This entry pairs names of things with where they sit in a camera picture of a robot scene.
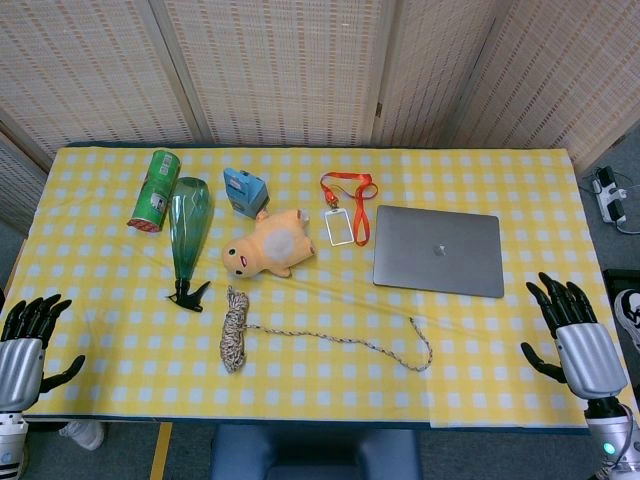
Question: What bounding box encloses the braided white black rope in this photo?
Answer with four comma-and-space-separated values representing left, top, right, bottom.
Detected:
216, 285, 434, 376

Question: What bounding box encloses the yellow white checked tablecloth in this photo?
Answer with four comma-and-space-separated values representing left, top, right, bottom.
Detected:
0, 144, 639, 432

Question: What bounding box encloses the orange lanyard with badge holder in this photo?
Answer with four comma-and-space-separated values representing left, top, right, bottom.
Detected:
319, 171, 380, 248

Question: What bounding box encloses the blue cardboard box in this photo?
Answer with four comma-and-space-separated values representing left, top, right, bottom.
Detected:
222, 167, 272, 219

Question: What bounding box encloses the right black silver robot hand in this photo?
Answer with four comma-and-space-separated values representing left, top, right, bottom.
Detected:
519, 271, 629, 400

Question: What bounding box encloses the woven folding screen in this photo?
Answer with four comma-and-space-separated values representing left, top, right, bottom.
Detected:
0, 0, 640, 236

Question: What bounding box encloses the yellow plush animal toy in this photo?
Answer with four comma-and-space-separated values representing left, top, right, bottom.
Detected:
221, 208, 319, 280

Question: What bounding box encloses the grey closed laptop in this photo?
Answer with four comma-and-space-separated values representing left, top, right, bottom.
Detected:
372, 204, 507, 300

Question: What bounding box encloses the green transparent spray bottle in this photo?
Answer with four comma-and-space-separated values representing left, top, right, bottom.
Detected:
165, 176, 217, 314

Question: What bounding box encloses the black floor mat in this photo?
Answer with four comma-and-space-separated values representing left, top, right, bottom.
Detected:
601, 268, 640, 401

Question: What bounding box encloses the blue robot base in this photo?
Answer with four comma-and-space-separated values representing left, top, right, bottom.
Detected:
209, 424, 423, 480

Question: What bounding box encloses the yellow floor tape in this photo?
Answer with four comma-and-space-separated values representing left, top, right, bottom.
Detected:
149, 421, 174, 480

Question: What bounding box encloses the black and white shoe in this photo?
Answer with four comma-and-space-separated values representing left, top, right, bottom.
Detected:
613, 288, 640, 354

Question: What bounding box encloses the white power strip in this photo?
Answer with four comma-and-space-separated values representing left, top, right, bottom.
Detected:
591, 166, 630, 225

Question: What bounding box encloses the green cylindrical snack can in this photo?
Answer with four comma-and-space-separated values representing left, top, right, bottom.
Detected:
126, 149, 182, 234

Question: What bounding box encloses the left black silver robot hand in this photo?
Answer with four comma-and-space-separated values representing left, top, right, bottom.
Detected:
0, 294, 87, 412

